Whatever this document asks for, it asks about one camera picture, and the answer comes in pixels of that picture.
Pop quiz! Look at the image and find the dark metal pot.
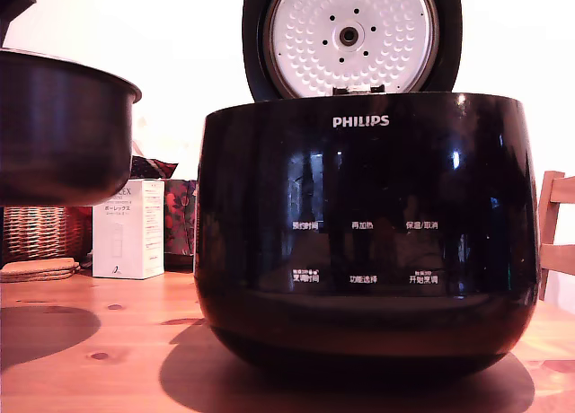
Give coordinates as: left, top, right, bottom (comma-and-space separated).
0, 48, 143, 207

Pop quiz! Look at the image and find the black rice cooker lid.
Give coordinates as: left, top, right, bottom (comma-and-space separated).
241, 0, 464, 103

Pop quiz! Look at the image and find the black Philips rice cooker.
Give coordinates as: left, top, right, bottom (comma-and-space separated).
192, 92, 541, 379

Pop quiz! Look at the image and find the woven wicker basket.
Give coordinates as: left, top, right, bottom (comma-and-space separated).
1, 205, 93, 264

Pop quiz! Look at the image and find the red fabric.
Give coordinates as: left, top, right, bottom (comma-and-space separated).
65, 205, 94, 257

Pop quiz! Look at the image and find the round cork coaster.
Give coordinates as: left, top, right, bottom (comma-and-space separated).
0, 267, 82, 285
1, 257, 75, 273

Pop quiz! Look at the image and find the white Porlex carton box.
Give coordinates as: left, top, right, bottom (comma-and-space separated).
92, 178, 166, 280

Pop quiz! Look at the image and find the dark red floral bag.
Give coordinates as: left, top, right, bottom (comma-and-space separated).
164, 178, 199, 270

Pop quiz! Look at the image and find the wooden chair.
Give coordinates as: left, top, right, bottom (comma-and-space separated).
536, 170, 575, 303

